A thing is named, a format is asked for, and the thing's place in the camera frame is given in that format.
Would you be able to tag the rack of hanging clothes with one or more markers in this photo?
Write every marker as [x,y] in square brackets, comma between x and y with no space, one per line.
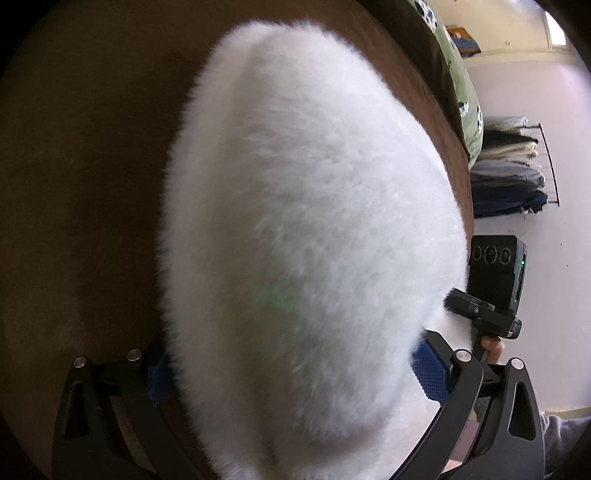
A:
[505,175]

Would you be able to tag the stool with blue clothes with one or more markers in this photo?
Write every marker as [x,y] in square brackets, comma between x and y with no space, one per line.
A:
[463,40]

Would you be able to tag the green panda print blanket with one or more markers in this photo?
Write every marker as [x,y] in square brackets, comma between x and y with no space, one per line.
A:
[461,92]

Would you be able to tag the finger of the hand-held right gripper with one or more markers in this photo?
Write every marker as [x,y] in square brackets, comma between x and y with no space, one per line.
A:
[466,305]

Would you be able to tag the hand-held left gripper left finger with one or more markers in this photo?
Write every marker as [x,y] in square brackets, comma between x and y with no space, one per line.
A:
[157,383]

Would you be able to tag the brown blanket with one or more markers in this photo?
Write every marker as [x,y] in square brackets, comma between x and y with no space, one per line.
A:
[92,184]

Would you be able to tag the person's right hand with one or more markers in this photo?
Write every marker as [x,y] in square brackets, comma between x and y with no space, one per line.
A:
[493,348]

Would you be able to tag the window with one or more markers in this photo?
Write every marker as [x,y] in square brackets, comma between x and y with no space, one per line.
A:
[555,28]

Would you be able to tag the white fuzzy cardigan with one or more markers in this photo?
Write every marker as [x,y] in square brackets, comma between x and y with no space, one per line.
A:
[314,230]

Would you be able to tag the black metal rack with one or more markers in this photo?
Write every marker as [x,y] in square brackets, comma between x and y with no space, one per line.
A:
[551,166]

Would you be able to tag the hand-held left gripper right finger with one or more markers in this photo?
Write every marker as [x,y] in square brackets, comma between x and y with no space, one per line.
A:
[431,369]

